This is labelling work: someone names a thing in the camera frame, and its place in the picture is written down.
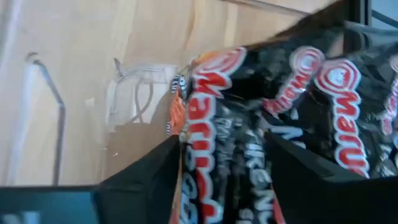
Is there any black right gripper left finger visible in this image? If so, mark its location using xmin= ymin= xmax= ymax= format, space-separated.
xmin=0 ymin=135 xmax=182 ymax=224

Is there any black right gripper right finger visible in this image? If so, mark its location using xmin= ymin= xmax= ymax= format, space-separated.
xmin=264 ymin=132 xmax=398 ymax=224

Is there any black fire noodle packet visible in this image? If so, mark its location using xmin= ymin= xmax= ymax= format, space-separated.
xmin=310 ymin=43 xmax=398 ymax=180
xmin=166 ymin=46 xmax=282 ymax=224
xmin=248 ymin=45 xmax=330 ymax=150

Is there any clear plastic bin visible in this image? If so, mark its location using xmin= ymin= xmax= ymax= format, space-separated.
xmin=18 ymin=51 xmax=187 ymax=187

